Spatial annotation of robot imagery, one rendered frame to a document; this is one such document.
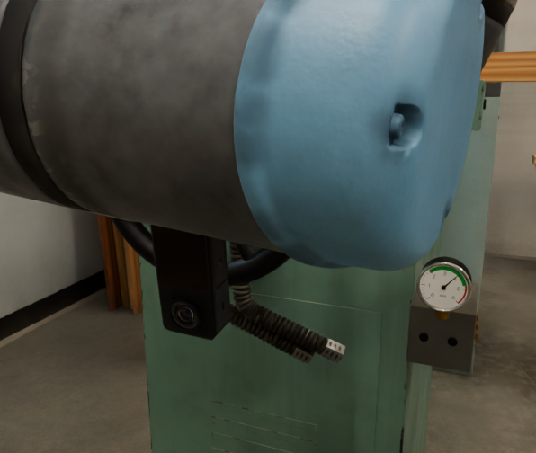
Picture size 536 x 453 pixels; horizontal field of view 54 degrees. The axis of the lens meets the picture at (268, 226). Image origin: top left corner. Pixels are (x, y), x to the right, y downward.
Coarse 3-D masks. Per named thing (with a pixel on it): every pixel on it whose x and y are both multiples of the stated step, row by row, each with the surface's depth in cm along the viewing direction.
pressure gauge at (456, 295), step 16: (432, 272) 63; (448, 272) 63; (464, 272) 62; (416, 288) 64; (432, 288) 64; (448, 288) 63; (464, 288) 62; (432, 304) 64; (448, 304) 63; (464, 304) 62
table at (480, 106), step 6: (480, 84) 62; (480, 90) 62; (480, 96) 63; (480, 102) 63; (480, 108) 63; (480, 114) 63; (474, 120) 63; (480, 120) 63; (474, 126) 64; (480, 126) 64
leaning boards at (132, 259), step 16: (112, 224) 219; (112, 240) 220; (112, 256) 220; (128, 256) 213; (112, 272) 221; (128, 272) 220; (112, 288) 221; (128, 288) 225; (112, 304) 221; (128, 304) 225
